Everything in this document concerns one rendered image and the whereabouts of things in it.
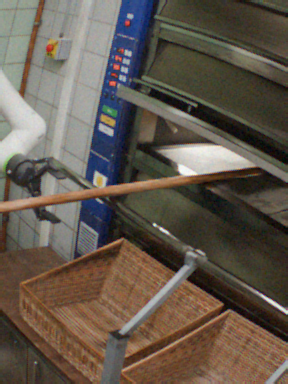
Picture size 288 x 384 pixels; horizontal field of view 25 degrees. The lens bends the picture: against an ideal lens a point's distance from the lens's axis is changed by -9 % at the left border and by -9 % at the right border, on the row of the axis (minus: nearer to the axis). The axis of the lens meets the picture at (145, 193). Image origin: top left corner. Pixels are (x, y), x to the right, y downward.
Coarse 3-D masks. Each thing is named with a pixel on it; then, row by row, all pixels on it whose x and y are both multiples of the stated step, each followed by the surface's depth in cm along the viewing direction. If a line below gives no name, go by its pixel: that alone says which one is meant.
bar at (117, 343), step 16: (80, 176) 221; (112, 208) 208; (128, 208) 204; (144, 224) 198; (160, 240) 193; (176, 240) 190; (192, 256) 183; (224, 272) 176; (176, 288) 185; (240, 288) 171; (160, 304) 183; (272, 304) 163; (144, 320) 182; (112, 336) 178; (128, 336) 179; (112, 352) 179; (112, 368) 181
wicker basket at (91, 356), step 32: (96, 256) 255; (128, 256) 258; (32, 288) 240; (64, 288) 250; (96, 288) 262; (128, 288) 256; (160, 288) 245; (192, 288) 235; (32, 320) 233; (64, 320) 244; (96, 320) 250; (128, 320) 253; (160, 320) 243; (192, 320) 233; (64, 352) 220; (96, 352) 204
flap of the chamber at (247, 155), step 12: (120, 96) 236; (132, 96) 231; (144, 108) 227; (156, 108) 223; (180, 108) 238; (180, 120) 215; (204, 120) 228; (204, 132) 208; (228, 132) 220; (228, 144) 201; (252, 144) 214; (240, 156) 198; (252, 156) 194; (276, 156) 209; (264, 168) 191; (276, 168) 187
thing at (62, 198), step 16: (192, 176) 229; (208, 176) 234; (224, 176) 239; (240, 176) 246; (80, 192) 201; (96, 192) 204; (112, 192) 208; (128, 192) 212; (0, 208) 181; (16, 208) 185
